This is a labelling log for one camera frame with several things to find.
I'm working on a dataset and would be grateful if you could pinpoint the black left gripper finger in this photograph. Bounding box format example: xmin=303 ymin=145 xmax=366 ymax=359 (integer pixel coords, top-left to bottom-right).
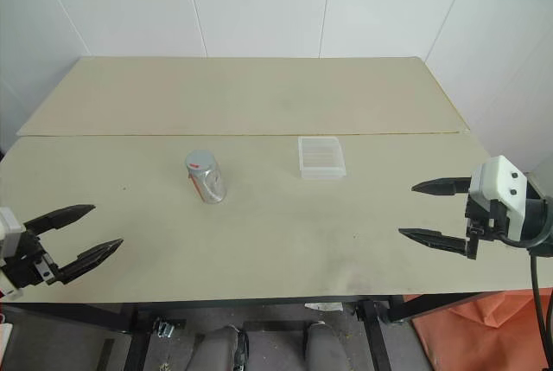
xmin=23 ymin=203 xmax=97 ymax=238
xmin=54 ymin=238 xmax=124 ymax=285

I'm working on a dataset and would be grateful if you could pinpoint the metal caster wheel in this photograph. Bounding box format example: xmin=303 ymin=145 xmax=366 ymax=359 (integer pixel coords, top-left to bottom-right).
xmin=152 ymin=317 xmax=177 ymax=338

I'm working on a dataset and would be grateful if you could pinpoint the clear plastic container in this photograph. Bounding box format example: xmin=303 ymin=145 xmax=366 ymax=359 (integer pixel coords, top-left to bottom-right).
xmin=297 ymin=136 xmax=348 ymax=181

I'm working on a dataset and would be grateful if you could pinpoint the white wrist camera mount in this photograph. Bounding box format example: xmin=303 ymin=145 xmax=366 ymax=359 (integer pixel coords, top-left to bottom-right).
xmin=0 ymin=207 xmax=26 ymax=299
xmin=467 ymin=155 xmax=531 ymax=242

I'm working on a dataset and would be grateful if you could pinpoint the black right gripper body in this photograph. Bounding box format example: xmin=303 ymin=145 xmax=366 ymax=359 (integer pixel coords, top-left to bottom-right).
xmin=464 ymin=193 xmax=513 ymax=243

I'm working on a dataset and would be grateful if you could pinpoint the black table frame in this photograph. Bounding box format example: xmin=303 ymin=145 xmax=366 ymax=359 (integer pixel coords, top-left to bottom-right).
xmin=0 ymin=292 xmax=553 ymax=371

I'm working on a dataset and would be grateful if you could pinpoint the orange cloth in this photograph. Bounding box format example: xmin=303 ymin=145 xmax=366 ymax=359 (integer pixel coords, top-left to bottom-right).
xmin=404 ymin=287 xmax=553 ymax=371

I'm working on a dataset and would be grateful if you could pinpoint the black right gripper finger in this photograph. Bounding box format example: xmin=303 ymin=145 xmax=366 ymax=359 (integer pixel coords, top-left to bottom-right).
xmin=397 ymin=227 xmax=478 ymax=260
xmin=410 ymin=176 xmax=473 ymax=197

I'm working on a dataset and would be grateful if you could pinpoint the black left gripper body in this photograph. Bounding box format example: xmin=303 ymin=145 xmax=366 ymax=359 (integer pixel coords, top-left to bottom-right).
xmin=0 ymin=227 xmax=60 ymax=291

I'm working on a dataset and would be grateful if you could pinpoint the white round lid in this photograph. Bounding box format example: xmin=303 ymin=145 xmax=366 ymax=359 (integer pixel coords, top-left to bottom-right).
xmin=185 ymin=150 xmax=216 ymax=173

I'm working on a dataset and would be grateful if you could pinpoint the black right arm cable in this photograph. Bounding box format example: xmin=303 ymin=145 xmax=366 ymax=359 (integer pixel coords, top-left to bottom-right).
xmin=496 ymin=232 xmax=553 ymax=371

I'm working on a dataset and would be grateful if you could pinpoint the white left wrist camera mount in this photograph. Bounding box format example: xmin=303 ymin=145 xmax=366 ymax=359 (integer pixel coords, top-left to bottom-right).
xmin=0 ymin=207 xmax=26 ymax=299

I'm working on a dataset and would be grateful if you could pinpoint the crumpled white paper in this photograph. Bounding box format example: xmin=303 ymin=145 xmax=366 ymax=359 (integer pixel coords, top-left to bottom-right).
xmin=303 ymin=300 xmax=343 ymax=312

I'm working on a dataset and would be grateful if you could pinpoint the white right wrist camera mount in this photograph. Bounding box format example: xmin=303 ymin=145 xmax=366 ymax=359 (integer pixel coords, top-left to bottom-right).
xmin=467 ymin=155 xmax=531 ymax=242

